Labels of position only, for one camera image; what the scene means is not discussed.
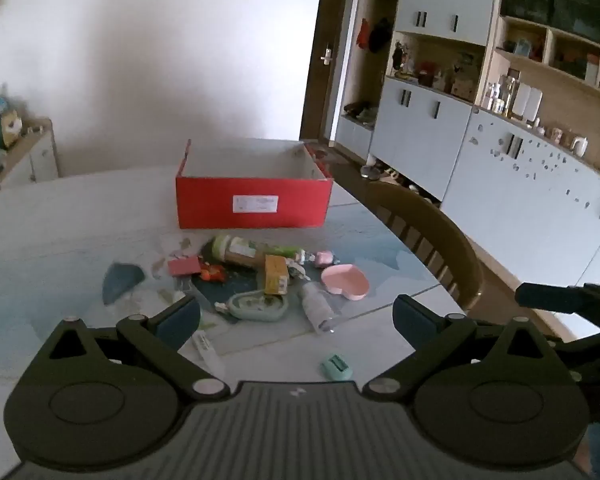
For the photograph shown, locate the pink binder clip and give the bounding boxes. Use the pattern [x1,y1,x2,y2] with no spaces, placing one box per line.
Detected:
[168,256,201,276]

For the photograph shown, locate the orange small toy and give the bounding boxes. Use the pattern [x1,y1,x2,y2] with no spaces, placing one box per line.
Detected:
[199,262,227,283]

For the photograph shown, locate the mint green sharpener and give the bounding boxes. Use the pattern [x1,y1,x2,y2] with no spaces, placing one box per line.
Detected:
[320,354,353,382]

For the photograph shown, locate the green lid paper jar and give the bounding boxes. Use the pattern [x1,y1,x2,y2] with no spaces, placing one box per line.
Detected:
[211,234,265,269]

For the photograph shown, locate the pink heart dish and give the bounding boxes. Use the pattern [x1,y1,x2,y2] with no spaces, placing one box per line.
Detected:
[321,263,370,301]

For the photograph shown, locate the clear bottle silver cap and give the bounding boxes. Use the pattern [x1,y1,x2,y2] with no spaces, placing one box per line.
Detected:
[299,282,336,334]

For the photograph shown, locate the yellow small box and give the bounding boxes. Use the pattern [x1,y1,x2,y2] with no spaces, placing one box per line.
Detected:
[264,255,289,296]

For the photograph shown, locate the pink blue toy figure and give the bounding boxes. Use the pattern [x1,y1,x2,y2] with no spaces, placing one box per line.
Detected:
[300,250,339,269]

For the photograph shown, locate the green stick tube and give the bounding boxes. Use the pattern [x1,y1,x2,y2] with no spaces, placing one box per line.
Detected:
[264,245,306,261]

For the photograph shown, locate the white green glue tube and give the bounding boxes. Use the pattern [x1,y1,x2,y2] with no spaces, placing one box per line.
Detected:
[192,330,225,379]

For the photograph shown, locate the wooden chair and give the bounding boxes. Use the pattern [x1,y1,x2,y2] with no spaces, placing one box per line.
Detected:
[365,182,484,312]

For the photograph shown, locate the red cardboard box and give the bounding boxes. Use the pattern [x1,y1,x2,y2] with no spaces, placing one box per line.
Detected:
[175,139,334,230]

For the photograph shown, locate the white side cabinet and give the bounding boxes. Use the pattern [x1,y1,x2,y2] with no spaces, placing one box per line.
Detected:
[0,117,60,191]

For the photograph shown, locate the teal yellow tissue holder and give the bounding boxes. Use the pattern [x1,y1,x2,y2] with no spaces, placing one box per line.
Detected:
[0,110,22,151]

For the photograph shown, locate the dark brown door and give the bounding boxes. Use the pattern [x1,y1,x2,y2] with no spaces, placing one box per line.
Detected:
[300,0,347,141]

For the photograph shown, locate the white wall cabinet unit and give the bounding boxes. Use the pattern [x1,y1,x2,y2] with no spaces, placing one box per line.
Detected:
[347,0,600,285]

